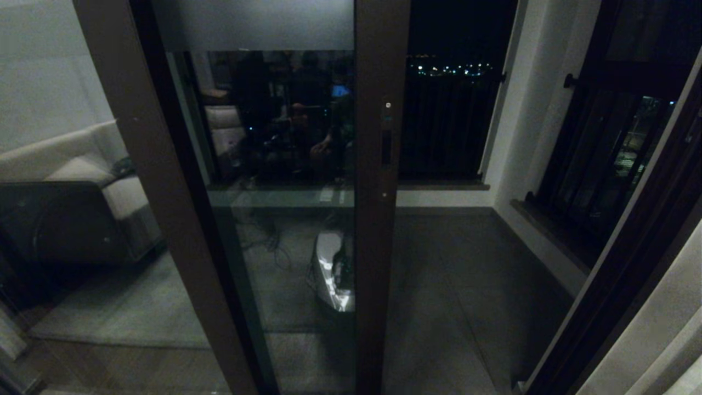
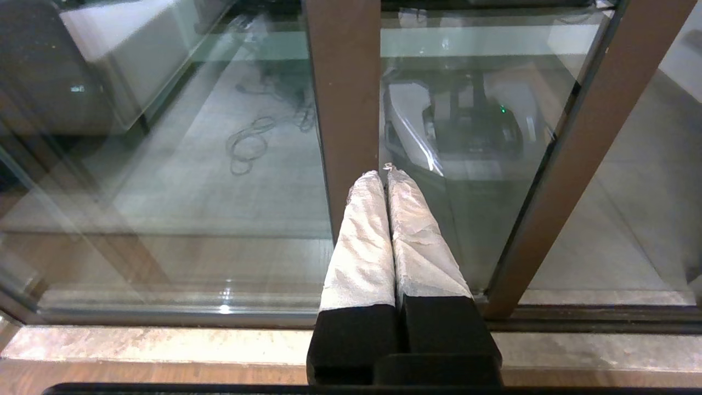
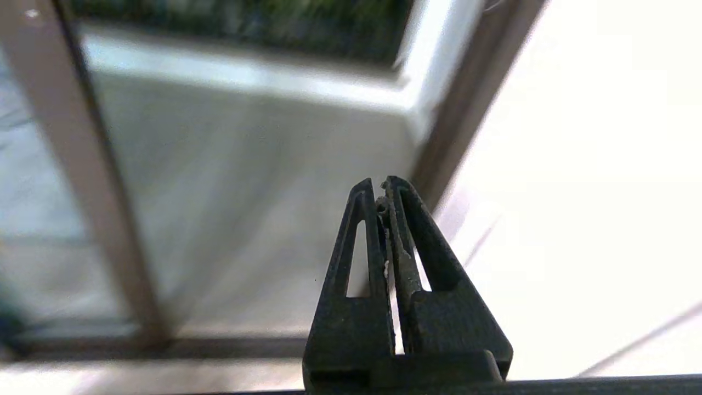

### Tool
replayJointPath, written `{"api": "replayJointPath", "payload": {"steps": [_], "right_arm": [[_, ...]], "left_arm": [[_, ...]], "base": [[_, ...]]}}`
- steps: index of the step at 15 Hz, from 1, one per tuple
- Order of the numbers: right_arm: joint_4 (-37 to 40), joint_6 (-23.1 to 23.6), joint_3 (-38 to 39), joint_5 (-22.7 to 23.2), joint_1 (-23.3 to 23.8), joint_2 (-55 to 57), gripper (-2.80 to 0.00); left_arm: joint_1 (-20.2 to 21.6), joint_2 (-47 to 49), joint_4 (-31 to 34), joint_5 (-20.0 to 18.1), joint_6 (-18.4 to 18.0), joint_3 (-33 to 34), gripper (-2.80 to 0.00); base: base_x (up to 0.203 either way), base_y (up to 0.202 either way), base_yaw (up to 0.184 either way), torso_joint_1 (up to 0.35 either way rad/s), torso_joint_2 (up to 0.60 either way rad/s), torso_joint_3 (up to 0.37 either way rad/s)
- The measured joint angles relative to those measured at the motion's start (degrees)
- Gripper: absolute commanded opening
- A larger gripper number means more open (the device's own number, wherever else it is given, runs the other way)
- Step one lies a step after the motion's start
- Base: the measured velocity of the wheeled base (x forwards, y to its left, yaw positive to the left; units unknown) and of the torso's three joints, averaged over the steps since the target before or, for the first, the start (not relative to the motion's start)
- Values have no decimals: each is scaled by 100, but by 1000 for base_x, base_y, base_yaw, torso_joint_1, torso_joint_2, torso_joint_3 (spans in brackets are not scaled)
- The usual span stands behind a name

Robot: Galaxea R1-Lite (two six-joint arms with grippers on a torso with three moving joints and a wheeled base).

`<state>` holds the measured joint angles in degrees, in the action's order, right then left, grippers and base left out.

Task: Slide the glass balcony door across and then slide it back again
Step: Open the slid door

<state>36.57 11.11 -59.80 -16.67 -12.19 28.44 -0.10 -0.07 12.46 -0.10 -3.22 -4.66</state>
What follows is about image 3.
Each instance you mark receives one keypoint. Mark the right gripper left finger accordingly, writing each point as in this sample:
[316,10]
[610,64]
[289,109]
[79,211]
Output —
[351,307]

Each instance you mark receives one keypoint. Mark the brown framed sliding glass door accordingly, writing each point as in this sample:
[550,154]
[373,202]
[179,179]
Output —
[82,181]

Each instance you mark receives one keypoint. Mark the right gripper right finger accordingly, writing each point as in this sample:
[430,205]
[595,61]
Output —
[444,307]

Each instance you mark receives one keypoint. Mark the dark brown door jamb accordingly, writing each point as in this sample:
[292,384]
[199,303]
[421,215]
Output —
[471,104]

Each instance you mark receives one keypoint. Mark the black metal balcony railing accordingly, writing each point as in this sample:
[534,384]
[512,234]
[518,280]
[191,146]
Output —
[263,22]

